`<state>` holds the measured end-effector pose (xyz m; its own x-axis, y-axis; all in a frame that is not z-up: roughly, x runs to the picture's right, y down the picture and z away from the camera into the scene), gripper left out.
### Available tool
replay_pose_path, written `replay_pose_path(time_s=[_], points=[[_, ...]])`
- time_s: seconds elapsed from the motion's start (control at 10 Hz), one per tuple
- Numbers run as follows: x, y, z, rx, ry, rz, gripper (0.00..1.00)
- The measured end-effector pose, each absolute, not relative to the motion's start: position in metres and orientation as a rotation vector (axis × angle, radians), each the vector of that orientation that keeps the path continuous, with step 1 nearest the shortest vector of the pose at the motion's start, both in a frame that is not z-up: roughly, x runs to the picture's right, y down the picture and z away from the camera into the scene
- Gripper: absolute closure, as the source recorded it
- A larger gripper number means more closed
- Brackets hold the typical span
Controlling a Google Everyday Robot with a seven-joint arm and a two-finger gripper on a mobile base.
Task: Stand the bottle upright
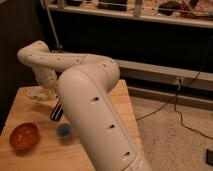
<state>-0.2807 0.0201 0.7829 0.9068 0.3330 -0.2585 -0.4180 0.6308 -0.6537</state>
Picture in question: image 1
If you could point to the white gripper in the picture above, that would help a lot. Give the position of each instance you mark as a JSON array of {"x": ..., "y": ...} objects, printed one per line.
[{"x": 46, "y": 78}]

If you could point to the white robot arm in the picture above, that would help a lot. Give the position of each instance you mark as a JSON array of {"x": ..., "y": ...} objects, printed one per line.
[{"x": 82, "y": 83}]

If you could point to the black white striped block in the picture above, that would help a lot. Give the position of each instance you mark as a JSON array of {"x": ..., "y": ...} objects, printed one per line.
[{"x": 57, "y": 112}]

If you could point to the blue cup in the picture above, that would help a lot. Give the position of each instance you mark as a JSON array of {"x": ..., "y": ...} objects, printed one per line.
[{"x": 64, "y": 131}]

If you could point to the orange bowl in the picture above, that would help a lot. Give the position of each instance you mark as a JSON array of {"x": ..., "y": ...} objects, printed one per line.
[{"x": 24, "y": 136}]

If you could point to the cluttered wooden shelf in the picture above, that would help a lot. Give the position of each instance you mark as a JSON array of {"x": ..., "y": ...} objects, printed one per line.
[{"x": 194, "y": 13}]

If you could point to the black box on floor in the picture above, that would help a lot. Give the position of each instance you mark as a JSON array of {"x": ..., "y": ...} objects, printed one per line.
[{"x": 209, "y": 157}]

